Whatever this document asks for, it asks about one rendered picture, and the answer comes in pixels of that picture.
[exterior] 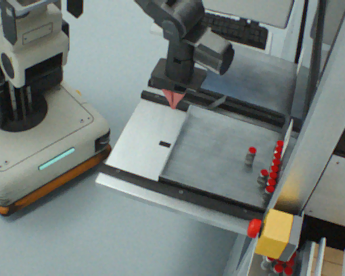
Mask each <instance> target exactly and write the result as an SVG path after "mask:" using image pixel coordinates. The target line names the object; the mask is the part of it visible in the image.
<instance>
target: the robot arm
mask: <svg viewBox="0 0 345 276"><path fill-rule="evenodd" d="M133 1H134V2H136V4H137V5H139V6H140V8H141V9H142V10H143V12H144V13H145V14H147V15H148V16H149V17H150V18H152V19H153V20H154V23H155V24H156V25H157V26H160V27H161V28H162V33H163V38H164V39H165V40H168V41H169V45H168V55H167V58H160V59H159V60H158V62H157V63H156V66H155V67H154V70H153V71H152V73H151V75H150V79H151V80H152V82H151V85H152V86H155V87H159V88H162V92H163V93H164V94H165V96H166V98H167V100H168V101H169V104H170V106H171V109H172V110H175V108H176V106H177V104H178V102H179V101H180V100H181V99H182V98H183V97H184V96H185V92H186V90H187V89H192V90H194V91H196V93H199V91H200V86H201V84H202V82H203V80H204V78H205V77H206V73H207V71H206V70H205V69H202V68H197V67H195V63H197V64H199V65H201V66H203V67H205V68H207V69H209V70H211V71H213V72H215V73H217V74H219V75H221V76H222V75H224V73H226V72H227V71H228V69H229V67H230V65H231V63H232V61H233V57H234V54H235V50H234V49H233V48H232V47H233V46H232V44H231V42H229V41H228V40H226V39H224V38H222V37H220V36H219V35H218V34H214V33H212V29H211V28H209V27H207V26H205V25H203V24H201V23H200V22H201V20H202V17H203V16H204V13H205V8H204V5H203V3H202V0H133Z"/></svg>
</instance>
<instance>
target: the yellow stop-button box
mask: <svg viewBox="0 0 345 276"><path fill-rule="evenodd" d="M301 222H302V217H299V216H293V215H290V214H288V213H285V212H280V211H278V210H273V209H270V210H269V211H268V213H267V215H266V217H265V219H264V222H263V223H262V226H261V230H260V232H259V235H258V241H257V243H256V247H255V253H257V254H261V255H263V256H268V257H270V258H275V259H279V260H281V261H284V262H286V261H287V260H288V258H289V257H290V255H291V253H292V251H293V250H294V249H295V247H296V245H297V243H298V236H299V230H300V226H301Z"/></svg>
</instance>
